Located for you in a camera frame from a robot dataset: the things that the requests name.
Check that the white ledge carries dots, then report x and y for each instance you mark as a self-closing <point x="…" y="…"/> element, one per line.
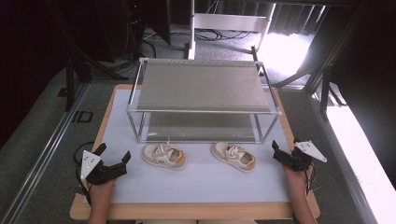
<point x="361" y="161"/>

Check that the person's right hand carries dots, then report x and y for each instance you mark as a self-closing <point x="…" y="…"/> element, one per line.
<point x="295" y="178"/>

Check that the two-tier metal shoe rack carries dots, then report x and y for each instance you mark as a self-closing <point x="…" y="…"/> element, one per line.
<point x="202" y="90"/>

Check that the black metal stand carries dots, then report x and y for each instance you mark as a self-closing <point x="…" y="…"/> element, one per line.
<point x="323" y="71"/>

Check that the white table mat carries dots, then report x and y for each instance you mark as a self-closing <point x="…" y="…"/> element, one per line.
<point x="202" y="185"/>

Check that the person's left hand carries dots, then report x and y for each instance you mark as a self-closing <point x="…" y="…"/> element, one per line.
<point x="100" y="190"/>

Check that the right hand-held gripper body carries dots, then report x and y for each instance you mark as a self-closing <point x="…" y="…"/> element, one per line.
<point x="297" y="160"/>

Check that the black tripod stand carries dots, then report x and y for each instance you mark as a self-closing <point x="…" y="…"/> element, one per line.
<point x="70" y="77"/>

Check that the white metal frame stand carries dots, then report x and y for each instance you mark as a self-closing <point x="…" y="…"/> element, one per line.
<point x="230" y="22"/>

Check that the beige child's sneaker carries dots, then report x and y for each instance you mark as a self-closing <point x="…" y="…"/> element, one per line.
<point x="234" y="157"/>
<point x="165" y="156"/>

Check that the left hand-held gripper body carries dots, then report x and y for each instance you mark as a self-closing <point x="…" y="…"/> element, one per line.
<point x="104" y="174"/>

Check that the aluminium floor rail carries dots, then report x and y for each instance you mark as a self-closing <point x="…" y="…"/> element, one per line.
<point x="43" y="149"/>

